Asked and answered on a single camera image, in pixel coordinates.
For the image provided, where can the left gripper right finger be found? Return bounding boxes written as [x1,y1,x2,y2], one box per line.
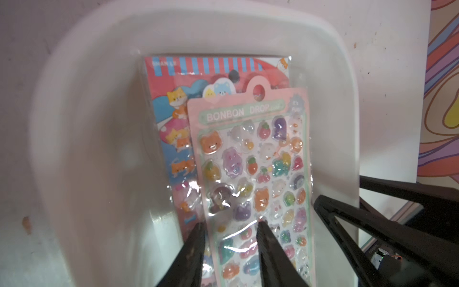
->
[257,221,308,287]

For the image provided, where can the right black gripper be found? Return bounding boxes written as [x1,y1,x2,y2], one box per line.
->
[314,176,459,287]

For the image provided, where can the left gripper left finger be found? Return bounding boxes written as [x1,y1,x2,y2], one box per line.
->
[157,222,206,287]

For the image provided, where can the white plastic storage tray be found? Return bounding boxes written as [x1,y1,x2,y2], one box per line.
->
[30,1,359,287]

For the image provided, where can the pink puffy sticker sheet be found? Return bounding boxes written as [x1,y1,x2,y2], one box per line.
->
[188,76,316,287]

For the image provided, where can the blue red animal sticker sheet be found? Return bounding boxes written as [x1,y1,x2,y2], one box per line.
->
[143,56,292,239]

